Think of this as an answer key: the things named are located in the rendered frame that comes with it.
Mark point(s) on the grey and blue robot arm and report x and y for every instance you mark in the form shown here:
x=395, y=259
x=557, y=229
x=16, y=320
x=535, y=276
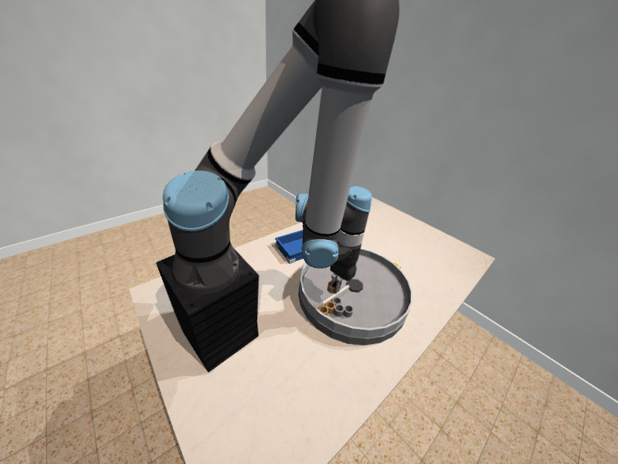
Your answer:
x=355, y=44

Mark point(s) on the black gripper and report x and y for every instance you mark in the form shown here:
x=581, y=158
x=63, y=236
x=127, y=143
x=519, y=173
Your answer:
x=349, y=247

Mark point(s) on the blue plastic crate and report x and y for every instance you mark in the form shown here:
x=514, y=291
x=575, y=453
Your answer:
x=290, y=245

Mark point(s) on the grey round turntable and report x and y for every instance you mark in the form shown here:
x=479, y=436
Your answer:
x=379, y=293

